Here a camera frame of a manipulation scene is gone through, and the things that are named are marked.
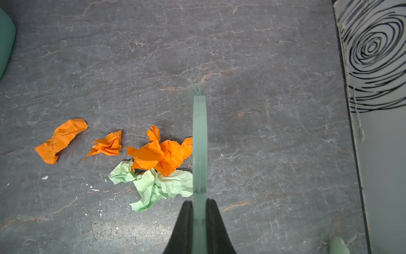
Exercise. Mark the green paper scrap far corner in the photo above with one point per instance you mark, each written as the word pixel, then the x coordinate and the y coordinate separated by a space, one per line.
pixel 123 173

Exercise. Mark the orange paper scrap far corner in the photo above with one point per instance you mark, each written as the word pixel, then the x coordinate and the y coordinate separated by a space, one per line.
pixel 165 157

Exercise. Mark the orange folded paper scrap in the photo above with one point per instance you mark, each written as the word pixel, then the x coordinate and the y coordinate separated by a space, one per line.
pixel 111 145

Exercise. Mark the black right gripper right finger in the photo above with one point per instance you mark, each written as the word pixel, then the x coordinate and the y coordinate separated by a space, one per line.
pixel 218 241

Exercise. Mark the orange paper scrap centre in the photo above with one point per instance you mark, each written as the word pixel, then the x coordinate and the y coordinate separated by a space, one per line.
pixel 61 138

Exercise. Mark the green hand brush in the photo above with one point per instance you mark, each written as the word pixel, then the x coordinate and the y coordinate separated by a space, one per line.
pixel 199 169

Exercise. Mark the green bin with plastic liner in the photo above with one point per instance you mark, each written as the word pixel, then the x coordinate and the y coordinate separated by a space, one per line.
pixel 7 38

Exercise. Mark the green kitchen tongs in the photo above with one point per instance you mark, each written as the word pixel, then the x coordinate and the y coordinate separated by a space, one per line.
pixel 338 246

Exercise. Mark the green paper scrap far right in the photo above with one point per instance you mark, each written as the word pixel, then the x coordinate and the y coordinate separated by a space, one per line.
pixel 153 186

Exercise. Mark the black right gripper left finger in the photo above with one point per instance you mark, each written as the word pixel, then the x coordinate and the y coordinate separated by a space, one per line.
pixel 181 239

